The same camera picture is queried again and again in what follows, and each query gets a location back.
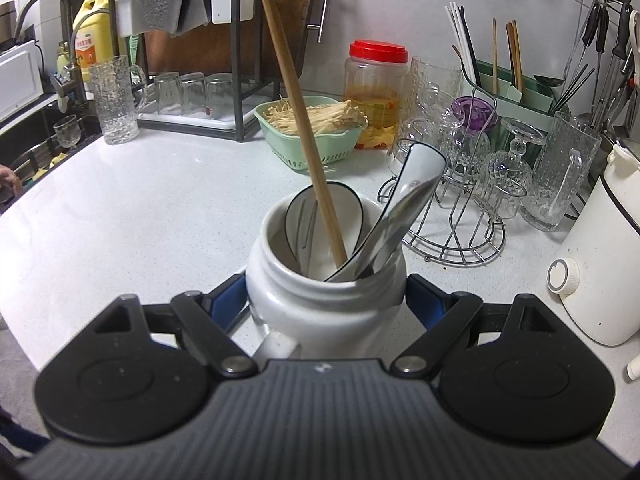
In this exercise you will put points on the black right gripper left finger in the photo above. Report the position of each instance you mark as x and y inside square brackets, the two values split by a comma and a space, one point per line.
[206, 322]

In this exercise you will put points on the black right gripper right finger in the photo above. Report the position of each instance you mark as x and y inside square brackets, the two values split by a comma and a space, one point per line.
[446, 316]

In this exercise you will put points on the white ceramic soup spoon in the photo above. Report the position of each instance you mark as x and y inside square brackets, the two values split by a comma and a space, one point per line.
[305, 233]

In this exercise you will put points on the white Starbucks ceramic jar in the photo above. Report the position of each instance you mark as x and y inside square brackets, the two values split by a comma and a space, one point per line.
[315, 320]

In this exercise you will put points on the stainless steel spoon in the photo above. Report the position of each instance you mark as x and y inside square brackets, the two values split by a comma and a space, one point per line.
[407, 201]

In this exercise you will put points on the wooden chopstick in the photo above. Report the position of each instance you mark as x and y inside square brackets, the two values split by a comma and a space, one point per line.
[295, 97]

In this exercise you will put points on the kitchen faucet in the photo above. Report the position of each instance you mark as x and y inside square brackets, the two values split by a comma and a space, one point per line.
[51, 32]

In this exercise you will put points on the hanging kitchen utensils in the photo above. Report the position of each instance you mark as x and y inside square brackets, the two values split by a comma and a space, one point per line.
[606, 55]

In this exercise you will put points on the white electric cooking pot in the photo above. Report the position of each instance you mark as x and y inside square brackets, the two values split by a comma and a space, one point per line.
[596, 271]

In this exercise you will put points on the textured glass mug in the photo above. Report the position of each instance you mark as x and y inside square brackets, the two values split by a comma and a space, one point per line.
[560, 170]

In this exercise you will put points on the purple lid container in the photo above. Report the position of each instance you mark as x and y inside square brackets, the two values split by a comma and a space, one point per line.
[476, 114]

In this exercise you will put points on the green plastic basket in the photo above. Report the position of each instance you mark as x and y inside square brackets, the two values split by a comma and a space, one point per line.
[331, 147]

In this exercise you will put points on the green utensil drainer holder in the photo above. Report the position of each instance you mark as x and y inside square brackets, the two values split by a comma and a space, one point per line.
[531, 103]

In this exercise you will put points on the bundle of dry noodles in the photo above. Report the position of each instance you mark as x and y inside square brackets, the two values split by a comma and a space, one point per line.
[329, 118]

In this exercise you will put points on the upturned clear glass cup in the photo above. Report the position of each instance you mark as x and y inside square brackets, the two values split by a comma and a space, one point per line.
[168, 93]

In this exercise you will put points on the tall textured glass pitcher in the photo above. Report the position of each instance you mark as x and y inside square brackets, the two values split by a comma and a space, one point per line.
[110, 83]

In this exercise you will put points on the red lid plastic jar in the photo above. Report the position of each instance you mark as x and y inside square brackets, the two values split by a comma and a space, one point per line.
[375, 73]

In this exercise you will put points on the wooden cutting board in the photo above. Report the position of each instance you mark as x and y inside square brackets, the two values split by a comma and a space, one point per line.
[220, 15]

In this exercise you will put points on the yellow oil bottle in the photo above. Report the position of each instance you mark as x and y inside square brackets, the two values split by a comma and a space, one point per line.
[93, 43]

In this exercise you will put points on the metal wire cup rack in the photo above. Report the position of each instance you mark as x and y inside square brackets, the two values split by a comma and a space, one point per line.
[455, 228]

